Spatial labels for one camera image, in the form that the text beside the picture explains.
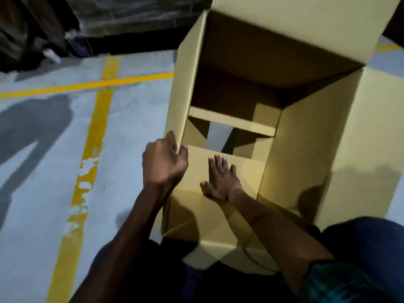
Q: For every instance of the person's left forearm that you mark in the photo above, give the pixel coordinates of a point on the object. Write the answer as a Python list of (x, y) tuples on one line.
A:
[(126, 249)]

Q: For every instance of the person's blue jeans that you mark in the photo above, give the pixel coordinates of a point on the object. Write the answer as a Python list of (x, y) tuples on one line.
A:
[(372, 242)]

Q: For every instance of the large yellowish taped carton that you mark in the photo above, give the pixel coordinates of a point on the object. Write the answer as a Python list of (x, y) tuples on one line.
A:
[(347, 138)]

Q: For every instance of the person's left hand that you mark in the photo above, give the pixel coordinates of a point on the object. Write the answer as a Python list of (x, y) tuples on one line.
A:
[(162, 164)]

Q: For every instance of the person's right hand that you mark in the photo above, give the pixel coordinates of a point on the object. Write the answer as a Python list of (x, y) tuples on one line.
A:
[(224, 186)]

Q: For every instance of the person's right forearm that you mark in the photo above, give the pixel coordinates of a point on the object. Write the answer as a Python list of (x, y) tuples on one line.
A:
[(277, 236)]

